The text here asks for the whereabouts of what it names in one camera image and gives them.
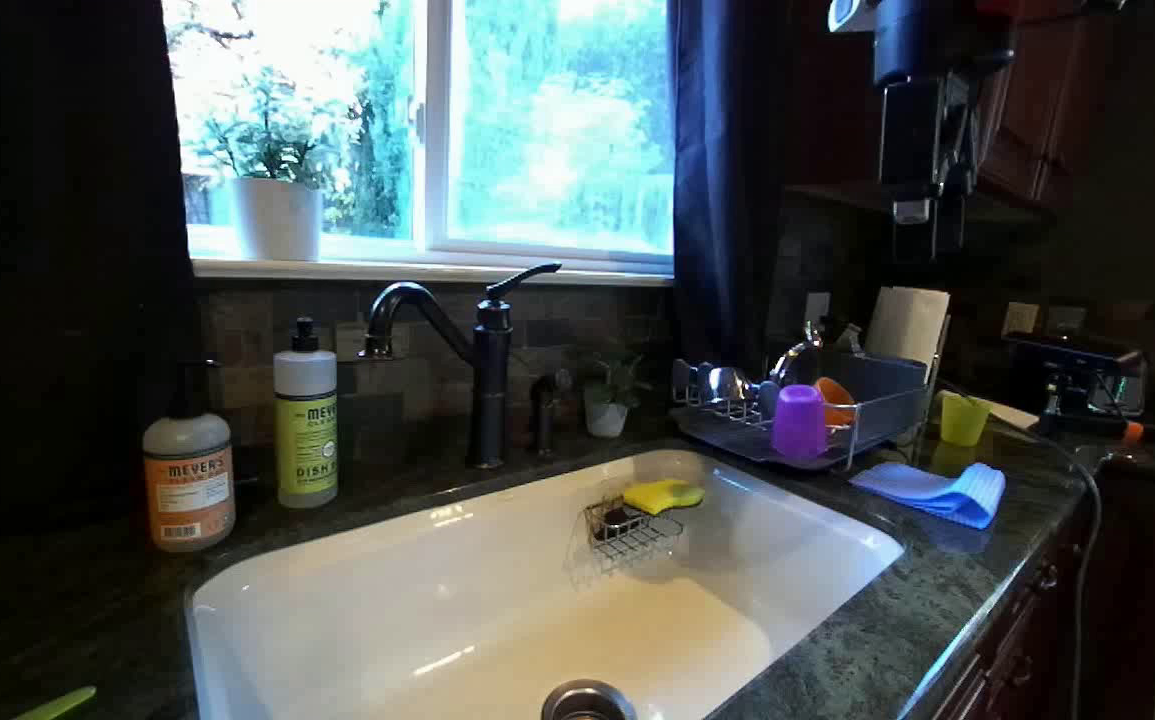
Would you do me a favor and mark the orange cup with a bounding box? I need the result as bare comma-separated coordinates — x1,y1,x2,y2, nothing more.
814,376,858,429

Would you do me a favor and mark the white paper towel roll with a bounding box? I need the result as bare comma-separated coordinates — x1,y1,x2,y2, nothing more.
864,286,952,373

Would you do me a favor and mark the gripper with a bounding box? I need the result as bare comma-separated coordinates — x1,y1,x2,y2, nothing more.
871,0,1016,265

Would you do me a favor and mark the grey dish rack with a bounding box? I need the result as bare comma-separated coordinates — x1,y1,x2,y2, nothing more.
670,345,934,473

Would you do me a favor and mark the yellow sponge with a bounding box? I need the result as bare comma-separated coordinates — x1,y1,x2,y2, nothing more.
622,478,707,517

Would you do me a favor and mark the dark side sprayer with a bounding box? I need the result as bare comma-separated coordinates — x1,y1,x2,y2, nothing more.
530,368,574,459

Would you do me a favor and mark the blue ribbed cloth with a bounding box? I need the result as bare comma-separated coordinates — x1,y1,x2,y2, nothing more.
848,460,1007,531

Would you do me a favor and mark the dish soap bottle green label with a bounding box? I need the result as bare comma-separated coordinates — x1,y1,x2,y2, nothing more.
272,317,340,510

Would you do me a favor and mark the dark blue curtain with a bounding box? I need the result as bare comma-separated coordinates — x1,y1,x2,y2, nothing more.
665,0,788,373

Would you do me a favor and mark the window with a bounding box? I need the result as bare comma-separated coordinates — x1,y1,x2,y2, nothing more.
163,0,676,277

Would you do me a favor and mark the wooden wall cabinet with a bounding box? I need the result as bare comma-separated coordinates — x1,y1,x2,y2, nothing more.
973,0,1138,213

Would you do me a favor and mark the white sink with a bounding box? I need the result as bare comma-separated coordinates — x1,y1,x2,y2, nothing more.
184,447,907,720

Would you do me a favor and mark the dark bronze tap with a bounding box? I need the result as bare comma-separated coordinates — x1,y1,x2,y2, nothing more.
358,262,564,471

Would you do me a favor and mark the purple cup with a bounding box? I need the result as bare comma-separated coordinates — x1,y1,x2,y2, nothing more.
771,384,829,461

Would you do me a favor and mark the soap bottle with orange label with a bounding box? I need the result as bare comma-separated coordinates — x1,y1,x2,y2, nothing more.
142,362,237,553

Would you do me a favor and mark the small plant in white pot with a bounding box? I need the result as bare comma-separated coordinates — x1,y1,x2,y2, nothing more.
577,345,654,440

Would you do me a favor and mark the green cup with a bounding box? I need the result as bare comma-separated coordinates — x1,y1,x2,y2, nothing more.
939,391,993,448

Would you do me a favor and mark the camera on mount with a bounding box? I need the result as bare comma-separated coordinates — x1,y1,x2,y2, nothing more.
1003,332,1150,439

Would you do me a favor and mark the black cable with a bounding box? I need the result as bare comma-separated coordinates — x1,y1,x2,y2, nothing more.
987,410,1106,720

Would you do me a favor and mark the sink drain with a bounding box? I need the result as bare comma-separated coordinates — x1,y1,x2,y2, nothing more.
541,679,639,720

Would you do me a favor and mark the wire sponge caddy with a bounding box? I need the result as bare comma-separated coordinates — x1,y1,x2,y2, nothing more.
567,495,688,581

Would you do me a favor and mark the green plastic utensil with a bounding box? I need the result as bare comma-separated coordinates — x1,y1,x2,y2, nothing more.
11,685,98,720

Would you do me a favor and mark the tap lever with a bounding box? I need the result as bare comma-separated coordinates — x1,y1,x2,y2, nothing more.
484,262,564,304

